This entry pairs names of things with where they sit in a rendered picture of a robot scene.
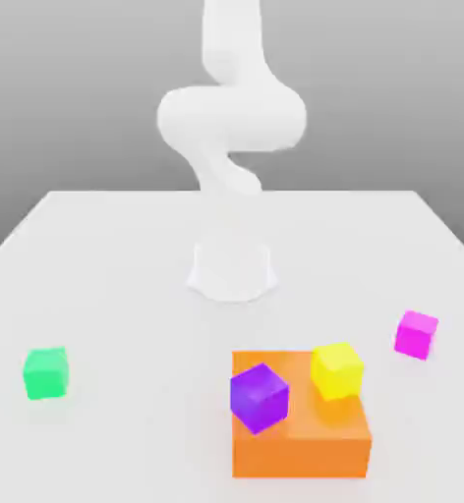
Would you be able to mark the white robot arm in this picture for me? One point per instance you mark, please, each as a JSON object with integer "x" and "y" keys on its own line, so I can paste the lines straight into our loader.
{"x": 232, "y": 118}

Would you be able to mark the large orange box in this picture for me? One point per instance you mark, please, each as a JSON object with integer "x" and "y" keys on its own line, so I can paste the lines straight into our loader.
{"x": 306, "y": 452}

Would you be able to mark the small green cube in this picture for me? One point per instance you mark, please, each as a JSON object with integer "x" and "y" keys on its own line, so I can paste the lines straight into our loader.
{"x": 46, "y": 373}

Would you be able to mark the small yellow cube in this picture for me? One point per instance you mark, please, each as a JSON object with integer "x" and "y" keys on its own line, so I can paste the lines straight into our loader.
{"x": 336, "y": 371}

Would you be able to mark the small purple cube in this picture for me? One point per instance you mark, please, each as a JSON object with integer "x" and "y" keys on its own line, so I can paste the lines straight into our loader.
{"x": 258, "y": 399}

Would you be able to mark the small magenta cube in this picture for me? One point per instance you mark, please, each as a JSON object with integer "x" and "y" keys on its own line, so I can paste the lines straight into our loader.
{"x": 415, "y": 335}

